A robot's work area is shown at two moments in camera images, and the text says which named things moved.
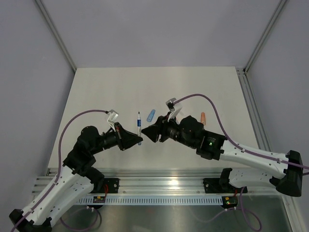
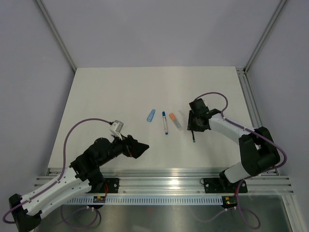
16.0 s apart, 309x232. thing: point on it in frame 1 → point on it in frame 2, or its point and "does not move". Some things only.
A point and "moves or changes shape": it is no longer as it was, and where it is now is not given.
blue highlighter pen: x=150 y=115 does not move
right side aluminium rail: x=257 y=124 does not move
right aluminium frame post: x=271 y=24 does not move
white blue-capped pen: x=139 y=127 moves or changes shape
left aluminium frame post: x=56 y=35 does not move
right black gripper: x=161 y=126 → x=190 y=126
